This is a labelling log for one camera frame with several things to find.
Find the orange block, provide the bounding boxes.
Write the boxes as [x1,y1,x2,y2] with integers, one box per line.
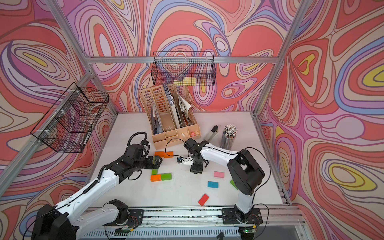
[164,152,174,158]
[155,152,166,159]
[151,174,162,182]

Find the red block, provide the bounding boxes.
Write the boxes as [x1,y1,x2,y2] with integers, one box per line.
[198,194,209,207]

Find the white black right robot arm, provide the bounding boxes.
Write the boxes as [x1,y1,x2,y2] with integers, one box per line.
[184,138,265,215]

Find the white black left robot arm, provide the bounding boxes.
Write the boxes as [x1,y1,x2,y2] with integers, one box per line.
[31,144,163,240]

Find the pink block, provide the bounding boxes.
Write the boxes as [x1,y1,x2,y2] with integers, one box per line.
[214,171,225,179]

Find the teal block lower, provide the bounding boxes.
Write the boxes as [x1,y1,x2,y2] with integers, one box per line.
[207,181,219,189]

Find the grey stapler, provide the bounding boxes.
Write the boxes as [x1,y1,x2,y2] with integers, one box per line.
[205,125,219,142]

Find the beige plastic file organizer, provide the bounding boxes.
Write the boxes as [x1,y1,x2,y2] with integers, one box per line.
[139,86,201,150]

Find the yellow sticky notes pad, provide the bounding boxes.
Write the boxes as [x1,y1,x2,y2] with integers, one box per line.
[173,77,197,86]

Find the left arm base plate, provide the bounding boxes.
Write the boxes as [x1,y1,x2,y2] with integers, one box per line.
[113,209,144,227]

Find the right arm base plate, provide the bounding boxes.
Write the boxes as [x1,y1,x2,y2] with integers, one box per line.
[218,207,263,226]

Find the black wire basket left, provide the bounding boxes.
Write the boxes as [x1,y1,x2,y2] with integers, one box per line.
[31,83,109,153]

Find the black wire basket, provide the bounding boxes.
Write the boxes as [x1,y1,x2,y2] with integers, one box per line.
[151,50,217,87]
[31,83,109,153]

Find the black wire basket back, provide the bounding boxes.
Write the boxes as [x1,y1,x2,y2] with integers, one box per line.
[151,50,217,87]

